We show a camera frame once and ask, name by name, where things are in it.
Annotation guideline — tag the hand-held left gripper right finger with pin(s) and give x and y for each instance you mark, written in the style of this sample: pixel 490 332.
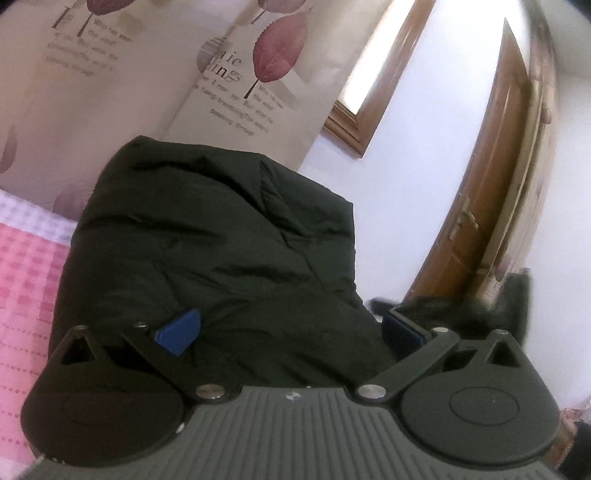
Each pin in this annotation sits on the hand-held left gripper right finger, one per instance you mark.
pixel 402 331

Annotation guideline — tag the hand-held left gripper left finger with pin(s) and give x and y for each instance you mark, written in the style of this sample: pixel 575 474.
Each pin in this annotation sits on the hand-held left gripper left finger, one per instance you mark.
pixel 181 333

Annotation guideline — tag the black padded jacket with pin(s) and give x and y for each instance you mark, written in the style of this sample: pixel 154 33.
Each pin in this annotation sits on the black padded jacket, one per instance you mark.
pixel 207 240

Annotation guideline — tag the pink checkered blanket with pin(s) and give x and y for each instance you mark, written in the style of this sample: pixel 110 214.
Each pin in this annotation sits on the pink checkered blanket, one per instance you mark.
pixel 27 286

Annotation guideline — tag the brown wooden door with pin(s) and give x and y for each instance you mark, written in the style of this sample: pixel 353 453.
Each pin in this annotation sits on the brown wooden door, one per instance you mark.
pixel 489 175

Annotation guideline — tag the dark cloth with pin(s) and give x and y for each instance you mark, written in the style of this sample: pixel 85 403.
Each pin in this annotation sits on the dark cloth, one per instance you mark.
pixel 578 450

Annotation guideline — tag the beige leaf print curtain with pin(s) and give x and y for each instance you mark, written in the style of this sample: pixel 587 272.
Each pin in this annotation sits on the beige leaf print curtain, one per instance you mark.
pixel 152 83

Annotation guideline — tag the wooden window frame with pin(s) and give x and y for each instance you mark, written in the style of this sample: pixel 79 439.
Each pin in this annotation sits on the wooden window frame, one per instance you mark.
pixel 369 106

